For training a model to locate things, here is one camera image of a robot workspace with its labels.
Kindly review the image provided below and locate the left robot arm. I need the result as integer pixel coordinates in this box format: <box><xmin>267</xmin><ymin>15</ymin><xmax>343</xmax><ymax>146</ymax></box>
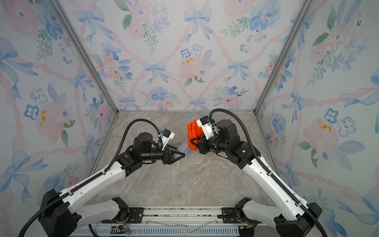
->
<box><xmin>38</xmin><ymin>132</ymin><xmax>185</xmax><ymax>237</ymax></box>

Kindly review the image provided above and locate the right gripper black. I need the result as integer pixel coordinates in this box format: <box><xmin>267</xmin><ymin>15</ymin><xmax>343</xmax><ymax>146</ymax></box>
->
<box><xmin>190</xmin><ymin>133</ymin><xmax>229</xmax><ymax>155</ymax></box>

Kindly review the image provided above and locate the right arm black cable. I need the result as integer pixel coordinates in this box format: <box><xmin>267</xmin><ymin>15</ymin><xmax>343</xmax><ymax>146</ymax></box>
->
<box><xmin>208</xmin><ymin>108</ymin><xmax>328</xmax><ymax>237</ymax></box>

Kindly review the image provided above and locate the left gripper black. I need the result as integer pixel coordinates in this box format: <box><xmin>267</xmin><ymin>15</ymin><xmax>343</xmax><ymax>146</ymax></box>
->
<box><xmin>143</xmin><ymin>144</ymin><xmax>186</xmax><ymax>165</ymax></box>

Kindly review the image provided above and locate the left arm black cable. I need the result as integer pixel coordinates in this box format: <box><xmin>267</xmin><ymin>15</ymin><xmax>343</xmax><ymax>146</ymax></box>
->
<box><xmin>18</xmin><ymin>118</ymin><xmax>162</xmax><ymax>237</ymax></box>

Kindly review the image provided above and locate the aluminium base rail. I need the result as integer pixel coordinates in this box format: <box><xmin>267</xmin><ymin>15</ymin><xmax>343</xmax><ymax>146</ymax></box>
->
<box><xmin>57</xmin><ymin>205</ymin><xmax>309</xmax><ymax>237</ymax></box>

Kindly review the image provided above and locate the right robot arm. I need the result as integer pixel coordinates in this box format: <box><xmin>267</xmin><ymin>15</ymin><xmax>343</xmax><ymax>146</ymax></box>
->
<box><xmin>190</xmin><ymin>116</ymin><xmax>322</xmax><ymax>237</ymax></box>

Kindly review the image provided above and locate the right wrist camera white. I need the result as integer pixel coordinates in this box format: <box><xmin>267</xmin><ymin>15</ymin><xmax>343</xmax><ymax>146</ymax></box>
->
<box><xmin>196</xmin><ymin>116</ymin><xmax>218</xmax><ymax>140</ymax></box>

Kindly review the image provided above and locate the purple fabric eyeglass case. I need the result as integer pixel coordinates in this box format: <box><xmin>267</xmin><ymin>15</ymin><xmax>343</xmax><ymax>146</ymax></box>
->
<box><xmin>176</xmin><ymin>140</ymin><xmax>191</xmax><ymax>154</ymax></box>

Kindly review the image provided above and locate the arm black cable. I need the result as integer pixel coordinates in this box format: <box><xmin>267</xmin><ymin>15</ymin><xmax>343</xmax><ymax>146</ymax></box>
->
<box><xmin>18</xmin><ymin>118</ymin><xmax>162</xmax><ymax>237</ymax></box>
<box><xmin>208</xmin><ymin>108</ymin><xmax>328</xmax><ymax>237</ymax></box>

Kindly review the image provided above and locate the orange microfiber cloth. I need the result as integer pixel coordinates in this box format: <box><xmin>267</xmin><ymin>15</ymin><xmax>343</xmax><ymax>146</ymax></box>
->
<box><xmin>188</xmin><ymin>120</ymin><xmax>204</xmax><ymax>151</ymax></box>

